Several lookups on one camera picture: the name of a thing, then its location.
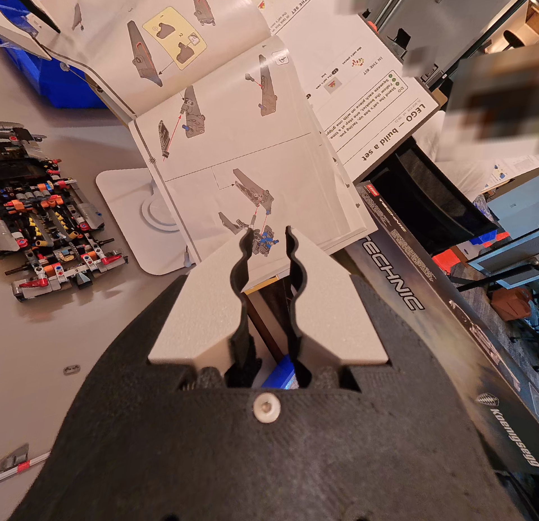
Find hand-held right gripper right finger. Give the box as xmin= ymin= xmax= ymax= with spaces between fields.
xmin=285 ymin=225 xmax=389 ymax=389

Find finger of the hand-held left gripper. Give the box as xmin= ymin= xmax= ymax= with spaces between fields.
xmin=0 ymin=0 xmax=61 ymax=61

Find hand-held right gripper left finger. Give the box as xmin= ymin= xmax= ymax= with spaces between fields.
xmin=147 ymin=227 xmax=262 ymax=389

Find lego instruction booklet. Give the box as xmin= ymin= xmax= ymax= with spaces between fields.
xmin=36 ymin=0 xmax=440 ymax=296

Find dark printed lego box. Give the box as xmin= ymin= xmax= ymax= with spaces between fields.
xmin=345 ymin=180 xmax=539 ymax=475

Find large lego vehicle chassis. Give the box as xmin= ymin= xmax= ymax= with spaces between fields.
xmin=0 ymin=123 xmax=129 ymax=302

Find grey and red lego rods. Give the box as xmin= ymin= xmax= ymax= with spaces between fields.
xmin=0 ymin=443 xmax=51 ymax=484

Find blue plastic bin with tag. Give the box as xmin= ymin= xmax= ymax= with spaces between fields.
xmin=0 ymin=0 xmax=106 ymax=109

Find white metal book stand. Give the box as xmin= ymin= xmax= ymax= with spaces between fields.
xmin=96 ymin=167 xmax=198 ymax=276

